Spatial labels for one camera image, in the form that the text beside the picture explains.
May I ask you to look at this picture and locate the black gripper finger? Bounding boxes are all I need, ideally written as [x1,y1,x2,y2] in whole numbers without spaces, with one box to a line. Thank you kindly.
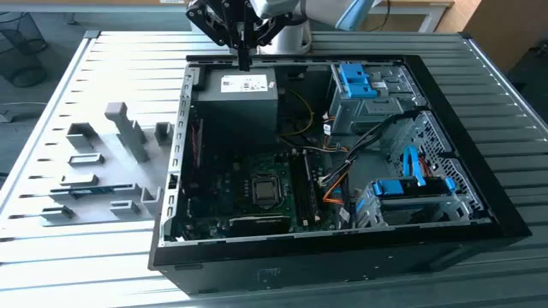
[185,0,245,72]
[242,12,294,72]

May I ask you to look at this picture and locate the blue RAM stick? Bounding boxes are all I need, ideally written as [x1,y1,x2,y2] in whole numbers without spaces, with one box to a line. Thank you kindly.
[49,184,134,196]

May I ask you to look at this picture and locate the black RAM slot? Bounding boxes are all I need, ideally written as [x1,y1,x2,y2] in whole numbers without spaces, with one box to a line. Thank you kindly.
[288,150,308,225]

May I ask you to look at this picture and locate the blue plastic drive carrier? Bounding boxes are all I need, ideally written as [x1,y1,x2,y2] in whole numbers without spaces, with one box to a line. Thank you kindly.
[337,63,378,99]

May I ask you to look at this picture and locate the grey power supply unit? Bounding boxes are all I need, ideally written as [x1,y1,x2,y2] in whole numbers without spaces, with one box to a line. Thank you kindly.
[194,67,278,155]

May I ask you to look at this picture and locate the metal drive cage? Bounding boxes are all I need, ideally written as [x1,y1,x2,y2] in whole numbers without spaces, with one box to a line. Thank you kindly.
[328,62,429,135]

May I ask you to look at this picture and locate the metal CPU socket cover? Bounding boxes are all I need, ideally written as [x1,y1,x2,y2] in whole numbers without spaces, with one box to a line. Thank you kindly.
[249,173,284,209]

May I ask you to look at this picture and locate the green motherboard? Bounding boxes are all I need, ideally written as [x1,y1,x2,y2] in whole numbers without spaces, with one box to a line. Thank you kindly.
[182,149,344,240]

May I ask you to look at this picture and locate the silver CPU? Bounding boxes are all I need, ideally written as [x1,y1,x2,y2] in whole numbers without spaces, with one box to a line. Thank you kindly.
[254,182,277,201]

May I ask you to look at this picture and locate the grey parts rack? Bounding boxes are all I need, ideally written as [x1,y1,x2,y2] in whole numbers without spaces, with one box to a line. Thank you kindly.
[37,101,176,227]

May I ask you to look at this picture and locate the wooden cabinet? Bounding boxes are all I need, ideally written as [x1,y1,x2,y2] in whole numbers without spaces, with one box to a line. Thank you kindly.
[436,0,548,74]

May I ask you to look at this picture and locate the hard disk in blue carrier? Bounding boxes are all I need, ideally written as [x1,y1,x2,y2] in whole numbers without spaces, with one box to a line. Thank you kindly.
[370,177,454,197]

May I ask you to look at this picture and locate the black graphics card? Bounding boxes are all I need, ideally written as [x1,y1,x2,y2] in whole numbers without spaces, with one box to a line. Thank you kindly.
[228,215,292,235]

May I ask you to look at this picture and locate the black PC case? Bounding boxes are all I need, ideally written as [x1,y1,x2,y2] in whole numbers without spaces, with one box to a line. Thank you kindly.
[146,53,533,295]

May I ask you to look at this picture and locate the yellow wire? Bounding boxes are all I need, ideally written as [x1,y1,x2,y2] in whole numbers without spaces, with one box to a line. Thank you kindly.
[277,89,316,137]

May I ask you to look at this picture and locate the black wire bundle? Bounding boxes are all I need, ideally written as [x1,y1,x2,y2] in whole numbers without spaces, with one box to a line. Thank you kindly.
[318,110,418,187]

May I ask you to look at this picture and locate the black wire mesh bin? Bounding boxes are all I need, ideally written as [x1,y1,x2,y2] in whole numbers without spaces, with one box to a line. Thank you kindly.
[0,12,49,88]

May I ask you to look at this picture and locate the blue flat data cable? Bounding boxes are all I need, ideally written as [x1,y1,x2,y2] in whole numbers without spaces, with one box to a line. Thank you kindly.
[402,146,426,187]

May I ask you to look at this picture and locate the orange wire bundle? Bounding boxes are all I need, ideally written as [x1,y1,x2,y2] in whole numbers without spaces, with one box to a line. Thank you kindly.
[322,175,350,205]

